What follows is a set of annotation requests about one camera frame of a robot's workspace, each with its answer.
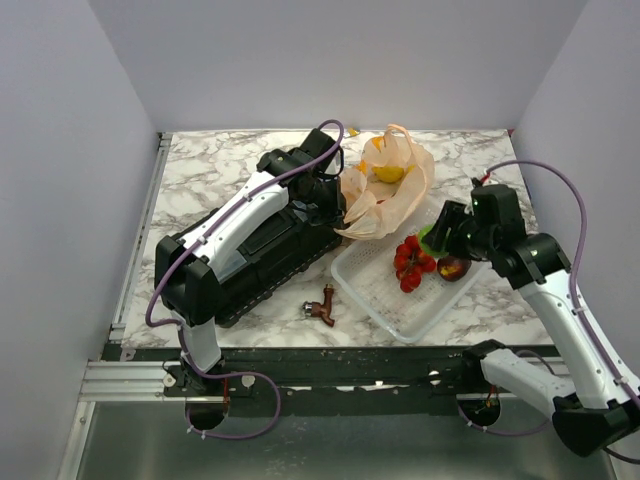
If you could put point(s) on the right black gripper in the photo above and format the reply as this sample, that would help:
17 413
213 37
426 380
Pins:
452 214

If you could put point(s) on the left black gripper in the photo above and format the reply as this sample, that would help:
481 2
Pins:
334 214

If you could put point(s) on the green fake fruit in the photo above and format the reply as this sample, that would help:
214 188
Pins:
426 248

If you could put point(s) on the red fake cherry tomatoes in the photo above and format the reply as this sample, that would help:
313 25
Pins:
411 263

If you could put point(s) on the yellow orange fake fruit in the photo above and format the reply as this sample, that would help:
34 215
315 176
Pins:
389 174

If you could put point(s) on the orange plastic bag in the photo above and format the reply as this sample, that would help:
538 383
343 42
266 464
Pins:
376 209

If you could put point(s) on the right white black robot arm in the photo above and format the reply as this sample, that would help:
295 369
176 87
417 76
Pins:
599 403

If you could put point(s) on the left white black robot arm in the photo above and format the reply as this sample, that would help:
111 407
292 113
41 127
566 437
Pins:
183 260

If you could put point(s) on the dark red fake plum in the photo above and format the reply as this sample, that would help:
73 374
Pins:
452 269

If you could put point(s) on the black plastic toolbox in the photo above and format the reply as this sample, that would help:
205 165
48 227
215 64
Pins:
282 246

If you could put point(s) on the clear plastic basket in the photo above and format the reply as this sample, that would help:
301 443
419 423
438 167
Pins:
365 273

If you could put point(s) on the brown metal faucet tap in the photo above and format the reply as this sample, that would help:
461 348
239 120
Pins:
321 310

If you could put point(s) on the aluminium mounting rail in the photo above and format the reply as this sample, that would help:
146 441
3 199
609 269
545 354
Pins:
442 370

